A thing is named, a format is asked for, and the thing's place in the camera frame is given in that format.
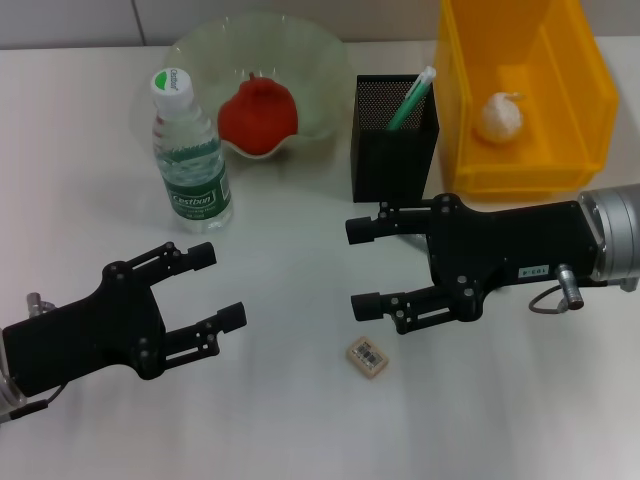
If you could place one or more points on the silver left gripper connector stud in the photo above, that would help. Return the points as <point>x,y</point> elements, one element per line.
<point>39,302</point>

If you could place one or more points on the beige eraser with barcode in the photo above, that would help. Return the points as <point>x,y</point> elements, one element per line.
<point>367,357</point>

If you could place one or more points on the black mesh pen holder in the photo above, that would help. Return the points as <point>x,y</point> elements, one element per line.
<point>390,165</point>

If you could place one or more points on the red-orange fruit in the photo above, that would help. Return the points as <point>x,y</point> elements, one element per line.
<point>255,120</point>

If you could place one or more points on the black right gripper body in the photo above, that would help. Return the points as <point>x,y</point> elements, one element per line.
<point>510,240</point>

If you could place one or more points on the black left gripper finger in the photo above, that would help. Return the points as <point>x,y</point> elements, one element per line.
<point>202,256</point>
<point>232,317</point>

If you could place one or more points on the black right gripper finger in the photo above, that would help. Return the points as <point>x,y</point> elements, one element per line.
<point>367,306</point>
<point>360,231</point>

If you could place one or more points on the white garlic bulb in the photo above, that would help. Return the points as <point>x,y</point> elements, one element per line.
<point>500,120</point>

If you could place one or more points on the silver gripper connector stud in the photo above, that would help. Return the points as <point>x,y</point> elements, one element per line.
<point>39,302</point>
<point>570,287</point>

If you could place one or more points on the white and silver left arm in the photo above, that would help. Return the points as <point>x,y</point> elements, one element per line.
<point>7,395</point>

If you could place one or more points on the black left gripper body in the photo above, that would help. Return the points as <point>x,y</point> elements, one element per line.
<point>90,340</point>

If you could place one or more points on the clear green-label water bottle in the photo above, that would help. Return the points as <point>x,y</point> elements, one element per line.
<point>197,200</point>

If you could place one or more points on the pale green wavy glass bowl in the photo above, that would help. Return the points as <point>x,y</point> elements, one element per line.
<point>310,75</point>

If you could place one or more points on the green utility knife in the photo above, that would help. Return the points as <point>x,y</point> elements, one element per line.
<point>410,100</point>

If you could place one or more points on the yellow plastic storage bin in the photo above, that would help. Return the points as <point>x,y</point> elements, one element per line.
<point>550,170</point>

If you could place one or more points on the silver right gripper connector stud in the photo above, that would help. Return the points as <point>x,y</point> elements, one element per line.
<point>570,287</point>

